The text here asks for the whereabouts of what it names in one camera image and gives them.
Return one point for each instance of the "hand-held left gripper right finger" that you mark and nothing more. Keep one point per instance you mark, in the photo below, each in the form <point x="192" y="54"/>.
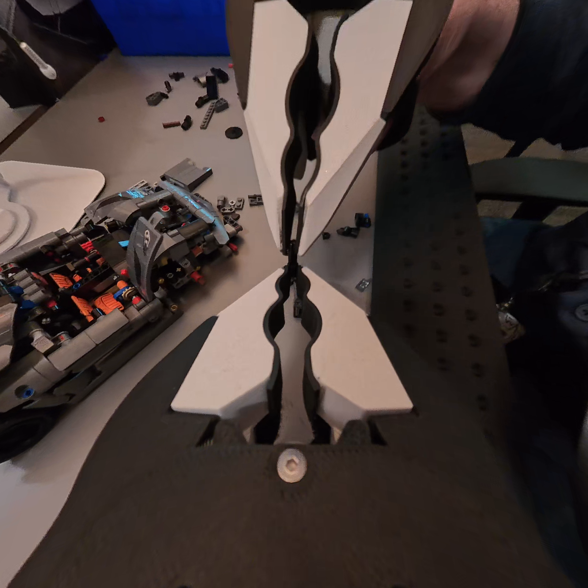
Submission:
<point x="363" y="367"/>

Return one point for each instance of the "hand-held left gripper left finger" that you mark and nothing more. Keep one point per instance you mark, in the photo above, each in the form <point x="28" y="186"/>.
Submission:
<point x="220" y="367"/>

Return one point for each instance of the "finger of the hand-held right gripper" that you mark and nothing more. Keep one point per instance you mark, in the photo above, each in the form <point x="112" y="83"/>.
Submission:
<point x="266" y="92"/>
<point x="363" y="82"/>

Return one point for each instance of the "black lego connector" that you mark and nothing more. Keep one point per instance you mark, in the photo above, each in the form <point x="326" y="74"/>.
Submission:
<point x="296" y="307"/>

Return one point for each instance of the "lego car model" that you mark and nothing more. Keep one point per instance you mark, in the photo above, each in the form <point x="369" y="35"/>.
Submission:
<point x="82" y="321"/>

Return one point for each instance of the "person's right forearm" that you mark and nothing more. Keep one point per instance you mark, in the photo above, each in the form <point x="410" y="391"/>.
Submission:
<point x="542" y="69"/>

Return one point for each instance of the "black round lego disc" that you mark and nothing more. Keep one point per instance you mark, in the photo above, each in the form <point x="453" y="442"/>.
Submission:
<point x="234" y="132"/>

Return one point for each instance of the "scattered dark lego pieces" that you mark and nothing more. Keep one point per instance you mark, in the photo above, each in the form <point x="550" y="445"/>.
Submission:
<point x="213" y="112"/>

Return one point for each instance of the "dark grey lego panel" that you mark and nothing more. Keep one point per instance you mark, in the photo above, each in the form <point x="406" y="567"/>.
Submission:
<point x="188" y="173"/>

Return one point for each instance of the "small black lego piece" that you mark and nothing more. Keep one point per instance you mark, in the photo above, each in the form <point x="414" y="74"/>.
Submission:
<point x="348" y="231"/>

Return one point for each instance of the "black lego piece blue pin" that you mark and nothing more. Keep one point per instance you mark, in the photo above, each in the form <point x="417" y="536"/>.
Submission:
<point x="363" y="220"/>

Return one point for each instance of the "grey lego car section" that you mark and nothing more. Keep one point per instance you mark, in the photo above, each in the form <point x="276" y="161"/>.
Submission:
<point x="151" y="243"/>

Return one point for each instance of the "person's right hand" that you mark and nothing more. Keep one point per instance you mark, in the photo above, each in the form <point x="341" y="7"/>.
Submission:
<point x="468" y="46"/>

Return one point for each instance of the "black perforated board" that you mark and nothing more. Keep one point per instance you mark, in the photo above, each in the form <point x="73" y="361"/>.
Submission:
<point x="427" y="275"/>

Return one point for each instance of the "blue storage bin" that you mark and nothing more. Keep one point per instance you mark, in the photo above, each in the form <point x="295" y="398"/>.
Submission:
<point x="160" y="27"/>

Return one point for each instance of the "white book stand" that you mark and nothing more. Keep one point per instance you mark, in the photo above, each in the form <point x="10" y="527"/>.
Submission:
<point x="59" y="193"/>

